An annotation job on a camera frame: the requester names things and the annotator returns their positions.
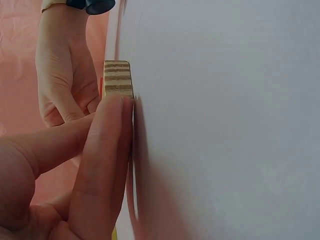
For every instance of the person's left hand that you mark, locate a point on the person's left hand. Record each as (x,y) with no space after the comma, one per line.
(50,155)

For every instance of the person's right hand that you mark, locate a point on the person's right hand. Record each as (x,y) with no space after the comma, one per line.
(62,62)

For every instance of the person's left fingers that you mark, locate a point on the person's left fingers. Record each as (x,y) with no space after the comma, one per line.
(50,220)

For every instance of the person's left thumb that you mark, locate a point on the person's left thumb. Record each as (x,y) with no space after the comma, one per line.
(60,140)

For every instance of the person's right fingers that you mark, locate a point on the person's right fingers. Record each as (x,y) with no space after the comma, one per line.
(72,112)

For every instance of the striped plywood block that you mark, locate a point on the striped plywood block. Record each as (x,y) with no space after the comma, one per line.
(118,77)

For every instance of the black wrist band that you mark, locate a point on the black wrist band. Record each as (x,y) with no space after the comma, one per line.
(97,6)

